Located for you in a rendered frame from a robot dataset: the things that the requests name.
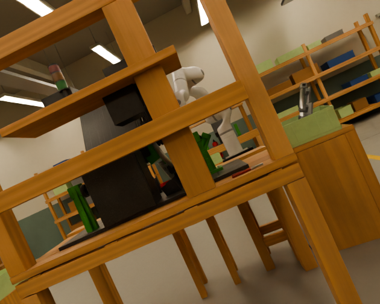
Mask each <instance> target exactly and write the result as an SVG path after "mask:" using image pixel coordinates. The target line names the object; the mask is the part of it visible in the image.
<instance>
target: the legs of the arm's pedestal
mask: <svg viewBox="0 0 380 304"><path fill-rule="evenodd" d="M256 179H257V178H256ZM249 182H250V181H249ZM246 183H247V182H246ZM244 184H245V183H244ZM242 185H243V184H242ZM237 187H239V186H237ZM235 188H236V187H235ZM232 189H234V188H232ZM230 190H231V189H230ZM267 196H268V198H269V200H270V203H271V205H272V207H273V209H274V211H275V213H276V216H277V218H278V219H277V220H274V221H271V222H269V223H266V224H263V225H261V226H259V224H258V222H257V220H256V218H255V216H254V213H253V211H252V209H251V207H250V205H249V203H248V201H246V202H244V203H241V204H239V205H237V207H238V209H239V211H240V213H241V216H242V218H243V220H244V222H245V224H246V226H247V229H248V231H249V233H250V236H251V238H252V240H253V242H254V244H255V246H256V248H257V251H258V253H259V255H260V257H261V259H262V261H263V264H264V266H265V268H266V270H267V271H270V270H272V269H275V268H276V267H275V265H274V262H273V260H272V258H271V256H270V254H271V251H270V249H269V246H271V245H275V244H277V243H280V242H283V241H286V240H288V242H289V244H290V246H291V248H292V250H293V252H294V254H295V257H296V259H297V260H298V261H299V259H298V257H297V255H296V252H295V250H294V248H293V245H292V243H291V241H290V239H289V237H288V235H287V232H286V230H285V228H284V226H283V224H282V222H281V220H280V217H279V215H278V213H277V210H276V208H275V206H274V204H273V202H272V200H271V197H270V195H269V193H268V192H267ZM281 228H282V229H283V230H280V231H278V232H275V233H272V234H270V235H267V236H263V235H265V234H267V233H270V232H273V231H275V230H278V229H281Z"/></svg>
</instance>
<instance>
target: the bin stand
mask: <svg viewBox="0 0 380 304"><path fill-rule="evenodd" d="M206 222H207V224H208V226H209V228H210V230H211V233H212V235H213V237H214V240H215V242H216V244H217V246H218V248H219V250H220V253H221V255H222V257H223V259H224V261H225V263H226V265H227V268H228V270H229V272H230V275H231V277H232V279H233V281H234V283H235V285H237V284H239V283H241V279H240V277H239V275H238V273H237V270H238V267H237V265H236V263H235V261H234V258H233V256H232V254H231V252H230V250H229V248H228V245H227V243H226V241H225V239H224V236H223V234H222V233H221V230H220V228H219V226H218V223H217V221H216V219H215V217H214V216H212V217H209V218H207V219H206ZM172 235H173V237H174V239H175V241H176V243H177V246H178V248H179V250H180V252H181V254H182V256H183V259H184V261H185V263H186V265H187V268H188V270H189V272H190V274H191V276H192V278H193V280H194V283H195V285H196V287H197V289H198V292H199V293H200V296H201V298H202V299H203V298H205V297H207V291H206V288H205V286H204V284H206V283H207V277H206V275H205V273H204V271H203V269H202V267H201V265H200V262H199V260H198V258H197V255H196V254H195V251H194V249H193V247H192V245H191V243H190V240H189V238H188V236H187V234H186V232H185V230H184V229H182V230H179V231H177V232H175V233H172Z"/></svg>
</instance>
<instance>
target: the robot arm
mask: <svg viewBox="0 0 380 304"><path fill-rule="evenodd" d="M171 76H172V81H173V87H174V94H175V96H176V98H177V101H178V102H179V105H180V107H182V106H184V105H186V103H185V102H187V100H188V99H189V96H192V97H194V98H195V99H196V100H197V99H199V98H201V97H203V96H205V95H207V94H209V93H208V92H207V90H206V89H204V88H203V87H194V86H195V85H196V84H198V83H199V82H201V80H202V79H204V72H203V70H202V69H201V68H199V67H195V66H191V67H187V68H180V69H178V70H176V71H174V72H172V73H171ZM231 113H232V108H231V107H230V108H228V109H226V110H223V111H222V112H220V113H217V114H215V115H213V116H211V117H208V118H206V119H205V121H206V122H207V123H208V124H213V123H215V122H217V121H219V120H221V119H223V121H222V123H221V125H220V126H219V127H218V129H217V131H218V134H219V136H220V138H221V140H222V142H223V144H224V146H225V148H226V150H227V152H228V154H229V156H228V157H226V159H227V158H230V157H232V156H234V155H236V154H238V153H240V152H242V151H244V150H246V149H247V148H245V149H242V146H241V144H240V143H239V140H238V138H237V136H236V134H235V132H234V130H233V128H232V126H231V123H230V117H231Z"/></svg>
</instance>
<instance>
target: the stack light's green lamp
mask: <svg viewBox="0 0 380 304"><path fill-rule="evenodd" d="M55 85H56V87H57V89H58V91H59V93H62V92H63V91H64V90H68V89H69V88H68V85H67V83H66V81H65V80H60V81H58V82H56V84H55Z"/></svg>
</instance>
